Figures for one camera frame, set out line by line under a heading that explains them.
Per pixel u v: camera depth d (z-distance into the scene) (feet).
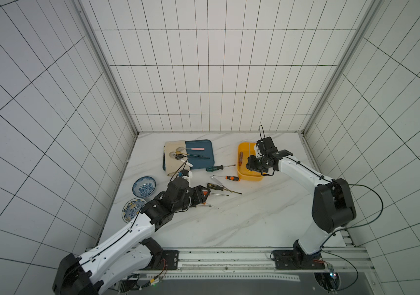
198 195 2.16
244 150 3.64
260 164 2.54
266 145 2.37
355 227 2.72
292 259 2.36
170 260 2.39
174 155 3.49
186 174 2.32
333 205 1.52
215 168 3.29
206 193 2.43
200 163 3.43
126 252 1.54
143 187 3.06
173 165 3.39
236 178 3.13
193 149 3.64
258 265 2.38
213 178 3.20
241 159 3.46
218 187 3.05
